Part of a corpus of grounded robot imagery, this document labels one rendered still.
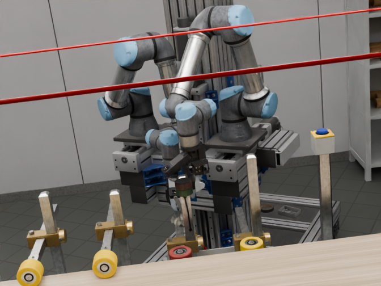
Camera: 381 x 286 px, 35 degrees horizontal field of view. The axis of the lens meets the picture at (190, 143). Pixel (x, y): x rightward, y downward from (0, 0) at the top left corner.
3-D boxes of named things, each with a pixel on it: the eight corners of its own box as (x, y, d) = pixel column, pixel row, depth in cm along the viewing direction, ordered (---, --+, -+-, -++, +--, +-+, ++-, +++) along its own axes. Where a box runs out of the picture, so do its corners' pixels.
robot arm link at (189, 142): (182, 138, 215) (174, 133, 222) (184, 150, 217) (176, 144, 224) (202, 134, 218) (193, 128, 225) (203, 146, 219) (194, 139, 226)
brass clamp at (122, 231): (98, 234, 225) (96, 222, 223) (134, 229, 225) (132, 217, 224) (97, 242, 219) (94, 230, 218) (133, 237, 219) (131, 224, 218)
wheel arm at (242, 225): (235, 215, 252) (234, 206, 250) (242, 214, 252) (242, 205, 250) (249, 271, 211) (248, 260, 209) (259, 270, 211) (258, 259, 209)
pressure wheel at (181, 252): (172, 273, 216) (168, 245, 213) (194, 270, 216) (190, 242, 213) (172, 286, 209) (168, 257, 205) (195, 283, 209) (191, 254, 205)
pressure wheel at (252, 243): (238, 272, 212) (235, 243, 209) (250, 261, 218) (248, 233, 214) (257, 278, 207) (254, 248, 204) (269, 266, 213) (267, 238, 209)
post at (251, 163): (255, 268, 232) (245, 152, 216) (264, 267, 232) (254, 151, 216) (257, 273, 229) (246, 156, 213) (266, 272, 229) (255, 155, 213)
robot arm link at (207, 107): (193, 96, 232) (176, 104, 224) (217, 97, 226) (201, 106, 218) (195, 115, 235) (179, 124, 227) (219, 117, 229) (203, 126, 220)
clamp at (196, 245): (168, 249, 228) (166, 238, 226) (203, 245, 228) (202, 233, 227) (168, 257, 223) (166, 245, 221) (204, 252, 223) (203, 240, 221)
